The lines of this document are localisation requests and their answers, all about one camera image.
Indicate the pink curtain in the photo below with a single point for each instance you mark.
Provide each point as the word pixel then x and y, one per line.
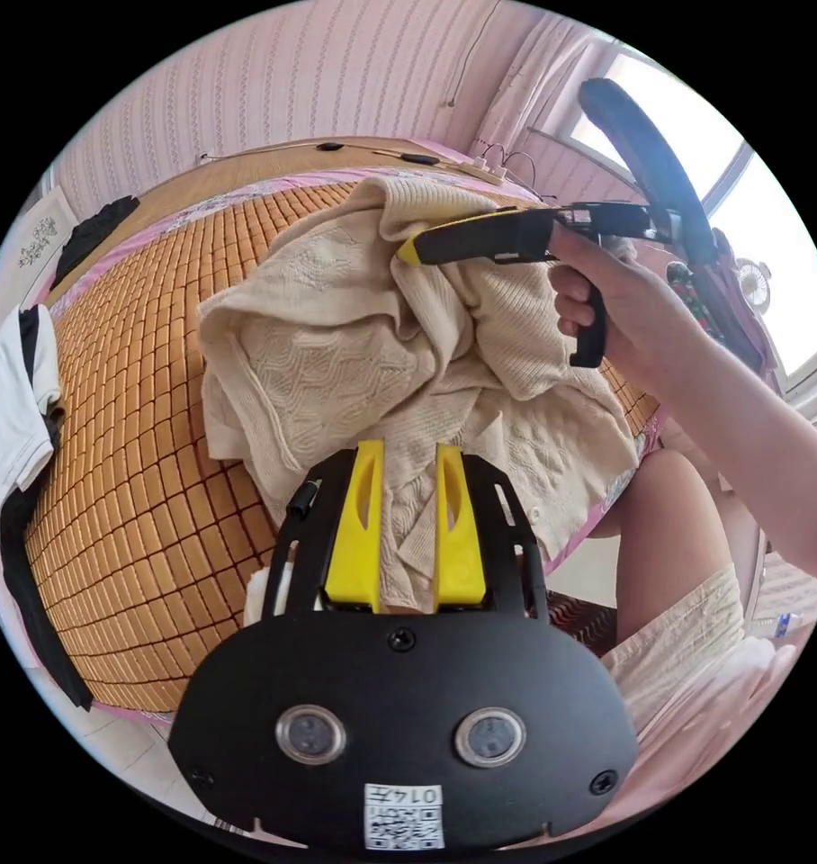
pixel 537 101

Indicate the beige knit sweater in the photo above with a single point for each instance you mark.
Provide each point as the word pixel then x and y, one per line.
pixel 327 351

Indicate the black garment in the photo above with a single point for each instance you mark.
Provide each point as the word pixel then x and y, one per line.
pixel 98 229

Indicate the person's body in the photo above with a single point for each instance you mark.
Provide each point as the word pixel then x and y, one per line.
pixel 685 607

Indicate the person's right hand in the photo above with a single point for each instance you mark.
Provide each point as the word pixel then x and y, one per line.
pixel 631 310

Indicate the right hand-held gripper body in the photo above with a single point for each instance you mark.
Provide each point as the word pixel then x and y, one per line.
pixel 489 239

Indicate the window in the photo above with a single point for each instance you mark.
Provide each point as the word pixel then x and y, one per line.
pixel 773 223

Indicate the small white fan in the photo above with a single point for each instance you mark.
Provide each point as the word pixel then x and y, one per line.
pixel 754 283

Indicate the pile of clothes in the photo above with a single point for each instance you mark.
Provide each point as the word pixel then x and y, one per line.
pixel 14 405

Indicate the white power strip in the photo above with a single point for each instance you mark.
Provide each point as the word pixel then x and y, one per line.
pixel 484 170

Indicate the bed with woven mat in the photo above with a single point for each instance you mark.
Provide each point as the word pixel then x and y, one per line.
pixel 145 472

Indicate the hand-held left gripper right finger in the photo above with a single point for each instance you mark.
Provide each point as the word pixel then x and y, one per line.
pixel 459 553

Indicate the person's right forearm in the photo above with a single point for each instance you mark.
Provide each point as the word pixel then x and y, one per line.
pixel 773 459

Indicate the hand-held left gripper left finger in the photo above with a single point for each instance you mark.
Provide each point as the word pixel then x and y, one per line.
pixel 353 540

